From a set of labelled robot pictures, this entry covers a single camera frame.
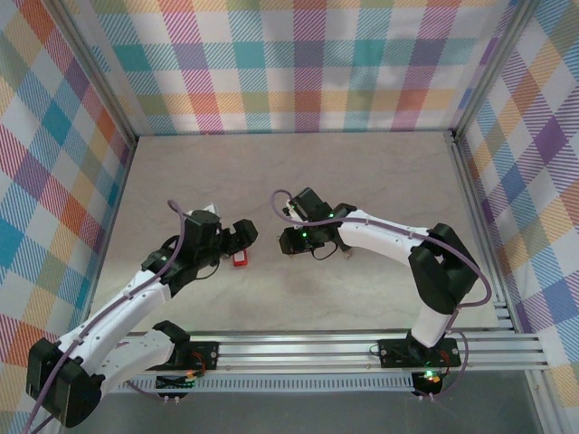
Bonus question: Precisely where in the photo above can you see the red and orange wires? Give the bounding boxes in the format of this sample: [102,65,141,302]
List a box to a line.
[189,351,216,377]

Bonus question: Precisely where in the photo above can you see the right controller board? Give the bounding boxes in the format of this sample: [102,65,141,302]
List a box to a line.
[412,368,445,401]

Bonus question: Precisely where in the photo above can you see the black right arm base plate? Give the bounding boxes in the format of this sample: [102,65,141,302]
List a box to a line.
[378,337,461,368]

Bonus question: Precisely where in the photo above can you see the aluminium side rail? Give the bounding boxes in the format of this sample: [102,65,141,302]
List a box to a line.
[445,129,519,335]

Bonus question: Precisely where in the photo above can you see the controller board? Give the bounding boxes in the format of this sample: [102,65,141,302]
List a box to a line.
[412,368,445,401]
[156,370,198,404]

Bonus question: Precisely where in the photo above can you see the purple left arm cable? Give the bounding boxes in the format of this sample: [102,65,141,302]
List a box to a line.
[24,198,191,434]

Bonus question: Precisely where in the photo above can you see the aluminium frame post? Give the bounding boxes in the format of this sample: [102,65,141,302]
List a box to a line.
[451,0,535,141]
[52,0,138,148]

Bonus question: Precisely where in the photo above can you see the left controller board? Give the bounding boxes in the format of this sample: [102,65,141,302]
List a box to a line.
[156,370,198,404]

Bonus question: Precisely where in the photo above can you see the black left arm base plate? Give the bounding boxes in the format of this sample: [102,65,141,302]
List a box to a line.
[169,341,220,372]

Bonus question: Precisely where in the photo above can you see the slotted grey cable tray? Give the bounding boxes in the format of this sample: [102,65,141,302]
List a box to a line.
[71,373,416,394]

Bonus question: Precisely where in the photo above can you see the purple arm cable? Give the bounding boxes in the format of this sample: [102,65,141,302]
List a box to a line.
[270,189,493,401]
[24,198,191,434]

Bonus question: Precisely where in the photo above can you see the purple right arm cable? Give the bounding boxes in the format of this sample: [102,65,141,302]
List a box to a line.
[270,189,493,401]

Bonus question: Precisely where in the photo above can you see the aluminium mounting rail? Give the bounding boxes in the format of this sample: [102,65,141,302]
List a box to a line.
[48,331,552,376]

